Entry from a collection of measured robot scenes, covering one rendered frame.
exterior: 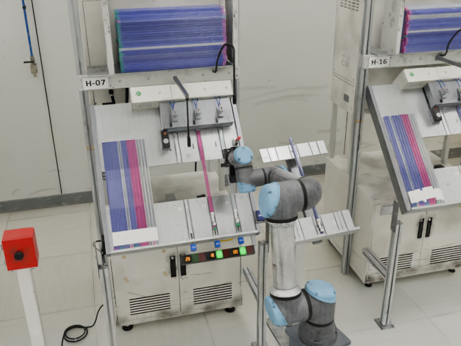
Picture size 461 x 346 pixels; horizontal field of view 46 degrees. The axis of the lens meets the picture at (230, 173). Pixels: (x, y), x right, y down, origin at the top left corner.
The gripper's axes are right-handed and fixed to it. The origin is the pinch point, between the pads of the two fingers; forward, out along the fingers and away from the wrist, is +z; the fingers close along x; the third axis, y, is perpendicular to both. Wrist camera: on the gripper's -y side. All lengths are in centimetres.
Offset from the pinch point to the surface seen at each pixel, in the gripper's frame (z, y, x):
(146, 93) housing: 3, 38, 33
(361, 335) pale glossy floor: 23, -97, -66
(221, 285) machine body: 42, -62, 2
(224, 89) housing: 2.8, 37.0, -4.3
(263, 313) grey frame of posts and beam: 16, -75, -12
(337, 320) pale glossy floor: 35, -91, -59
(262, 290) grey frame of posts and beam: 8, -62, -11
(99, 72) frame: 5, 50, 53
